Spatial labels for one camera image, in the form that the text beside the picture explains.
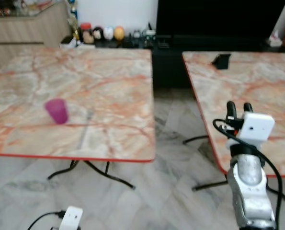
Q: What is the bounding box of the marble folding table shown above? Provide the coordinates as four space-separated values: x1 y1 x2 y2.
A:
0 46 156 190
182 51 285 192

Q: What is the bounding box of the small black holder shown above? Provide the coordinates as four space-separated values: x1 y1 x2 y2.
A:
213 54 231 70

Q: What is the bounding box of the small white figurine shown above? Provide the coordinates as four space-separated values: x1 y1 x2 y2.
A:
269 33 283 47

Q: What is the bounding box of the black television console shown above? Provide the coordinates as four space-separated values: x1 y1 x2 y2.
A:
123 34 285 89

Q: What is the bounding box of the black television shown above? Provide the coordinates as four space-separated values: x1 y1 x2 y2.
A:
156 0 285 37

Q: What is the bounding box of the yellow egg shaped figure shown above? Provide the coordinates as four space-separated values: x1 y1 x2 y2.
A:
114 26 125 41

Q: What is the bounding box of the white egg shaped figure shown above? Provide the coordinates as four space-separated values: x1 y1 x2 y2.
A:
103 25 115 40

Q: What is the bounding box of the black egg shaped figure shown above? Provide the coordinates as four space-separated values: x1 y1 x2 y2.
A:
93 26 104 41

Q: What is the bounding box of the pink plastic cup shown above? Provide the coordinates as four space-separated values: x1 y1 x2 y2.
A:
44 98 69 125

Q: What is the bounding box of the light wooden cabinet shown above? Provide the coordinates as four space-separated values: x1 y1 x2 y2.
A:
0 0 72 72

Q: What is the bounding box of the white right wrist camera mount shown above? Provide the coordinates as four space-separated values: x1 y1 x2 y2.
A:
237 112 275 146

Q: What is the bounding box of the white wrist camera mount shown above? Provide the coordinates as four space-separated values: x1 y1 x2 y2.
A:
237 112 275 146
58 206 84 230

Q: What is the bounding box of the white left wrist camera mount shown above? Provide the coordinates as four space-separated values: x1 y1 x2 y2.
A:
58 206 84 230

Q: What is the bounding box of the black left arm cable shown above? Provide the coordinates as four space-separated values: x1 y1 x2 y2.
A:
27 211 66 230

